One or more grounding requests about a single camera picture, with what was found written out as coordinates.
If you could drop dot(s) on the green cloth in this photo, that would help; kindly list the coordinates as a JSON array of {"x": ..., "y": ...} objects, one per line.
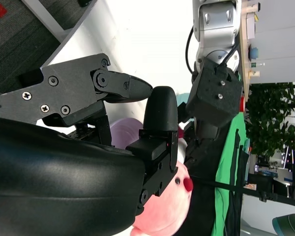
[{"x": 223, "y": 162}]

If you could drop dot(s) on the blue round bottle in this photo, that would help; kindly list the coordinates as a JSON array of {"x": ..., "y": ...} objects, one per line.
[{"x": 254, "y": 52}]

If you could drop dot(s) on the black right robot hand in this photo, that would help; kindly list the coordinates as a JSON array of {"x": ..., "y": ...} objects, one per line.
[{"x": 63, "y": 172}]

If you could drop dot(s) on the teal plastic mug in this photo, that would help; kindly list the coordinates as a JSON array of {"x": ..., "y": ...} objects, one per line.
[{"x": 182, "y": 99}]

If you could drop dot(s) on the green leafy plant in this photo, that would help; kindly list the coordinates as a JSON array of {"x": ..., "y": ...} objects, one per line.
[{"x": 265, "y": 118}]

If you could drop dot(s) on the pink plush doll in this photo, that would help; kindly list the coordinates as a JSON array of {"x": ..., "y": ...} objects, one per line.
[{"x": 162, "y": 211}]

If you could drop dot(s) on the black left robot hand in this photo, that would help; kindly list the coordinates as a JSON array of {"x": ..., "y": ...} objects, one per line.
[{"x": 206, "y": 152}]

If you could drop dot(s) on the small red object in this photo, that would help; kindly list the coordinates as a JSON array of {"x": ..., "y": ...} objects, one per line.
[{"x": 242, "y": 104}]

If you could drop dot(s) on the white table frame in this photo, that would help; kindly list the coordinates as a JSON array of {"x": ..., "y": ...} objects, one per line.
[{"x": 46, "y": 18}]

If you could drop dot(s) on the wooden shelf board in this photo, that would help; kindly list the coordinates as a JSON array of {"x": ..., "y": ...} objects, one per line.
[{"x": 244, "y": 49}]

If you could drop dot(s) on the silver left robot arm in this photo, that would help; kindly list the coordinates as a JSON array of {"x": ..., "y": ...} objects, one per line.
[{"x": 216, "y": 29}]

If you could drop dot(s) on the teal chair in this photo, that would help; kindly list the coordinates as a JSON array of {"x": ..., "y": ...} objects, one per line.
[{"x": 290, "y": 226}]

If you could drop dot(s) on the purple plastic plate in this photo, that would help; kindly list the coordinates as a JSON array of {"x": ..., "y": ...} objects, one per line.
[{"x": 125, "y": 132}]

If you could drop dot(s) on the black backdrop curtain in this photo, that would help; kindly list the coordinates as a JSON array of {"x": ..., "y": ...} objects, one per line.
[{"x": 201, "y": 209}]

